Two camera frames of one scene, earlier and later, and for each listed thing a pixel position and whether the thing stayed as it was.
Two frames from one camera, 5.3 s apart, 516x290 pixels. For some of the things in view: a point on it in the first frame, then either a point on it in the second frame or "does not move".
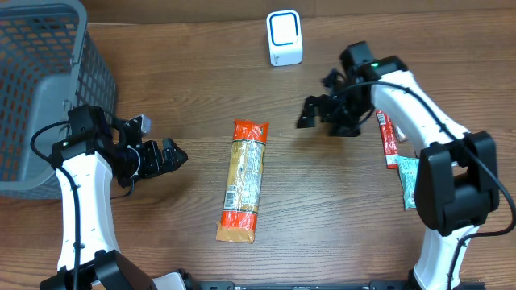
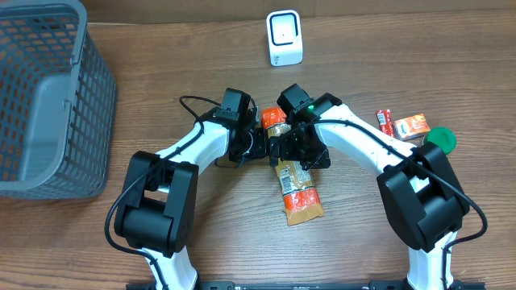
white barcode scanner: x=285 y=35 does not move
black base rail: x=317 y=285 does not move
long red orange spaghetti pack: x=243 y=182 → x=300 y=196
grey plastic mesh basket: x=50 y=62 does not move
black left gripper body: x=160 y=157 → x=259 y=142
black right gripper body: x=342 y=110 → x=302 y=147
